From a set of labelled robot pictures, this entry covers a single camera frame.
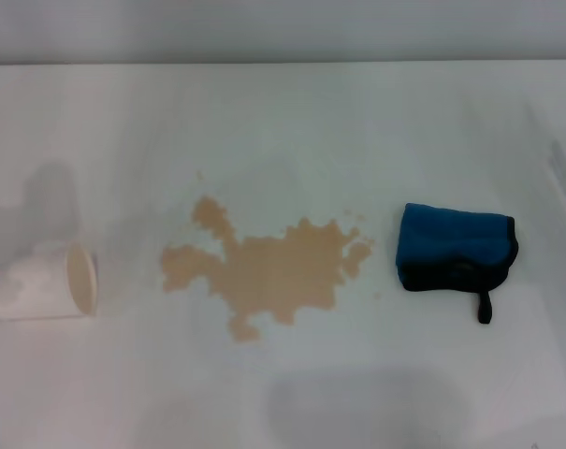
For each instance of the blue rag with black trim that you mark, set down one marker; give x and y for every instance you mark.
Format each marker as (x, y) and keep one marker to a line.
(446, 238)

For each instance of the white paper cup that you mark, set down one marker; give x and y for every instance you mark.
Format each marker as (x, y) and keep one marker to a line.
(44, 290)

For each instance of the brown liquid stain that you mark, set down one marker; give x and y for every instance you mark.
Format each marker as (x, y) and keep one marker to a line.
(273, 271)

